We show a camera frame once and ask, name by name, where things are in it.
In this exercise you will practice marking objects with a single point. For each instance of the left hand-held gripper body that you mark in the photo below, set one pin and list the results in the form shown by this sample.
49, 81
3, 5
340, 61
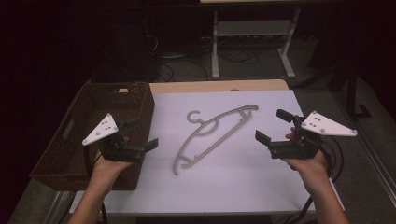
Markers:
124, 153

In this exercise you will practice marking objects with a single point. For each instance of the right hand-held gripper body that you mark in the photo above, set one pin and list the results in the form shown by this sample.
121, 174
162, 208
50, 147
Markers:
292, 151

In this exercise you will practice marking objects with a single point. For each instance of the grey plastic clothes hanger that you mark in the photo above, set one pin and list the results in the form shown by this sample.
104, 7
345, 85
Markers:
251, 107

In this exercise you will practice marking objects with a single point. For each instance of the person's left hand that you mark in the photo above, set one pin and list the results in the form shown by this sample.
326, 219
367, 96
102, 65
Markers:
109, 168

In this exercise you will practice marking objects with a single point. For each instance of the person's right hand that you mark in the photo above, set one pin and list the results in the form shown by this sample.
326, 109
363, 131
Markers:
311, 171

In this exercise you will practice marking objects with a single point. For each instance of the brown woven basket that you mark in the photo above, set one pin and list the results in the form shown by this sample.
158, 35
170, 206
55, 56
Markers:
144, 102

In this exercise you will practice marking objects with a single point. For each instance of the white table mat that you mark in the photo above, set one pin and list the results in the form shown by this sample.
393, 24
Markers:
249, 180

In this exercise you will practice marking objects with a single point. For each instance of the dark metal stand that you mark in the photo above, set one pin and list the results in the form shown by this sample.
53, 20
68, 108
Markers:
351, 93

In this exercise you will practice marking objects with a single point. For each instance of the metal rail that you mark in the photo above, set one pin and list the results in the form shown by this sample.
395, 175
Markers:
378, 168
59, 207

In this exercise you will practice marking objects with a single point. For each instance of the white metal desk frame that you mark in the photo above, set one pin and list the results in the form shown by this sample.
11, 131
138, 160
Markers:
214, 56

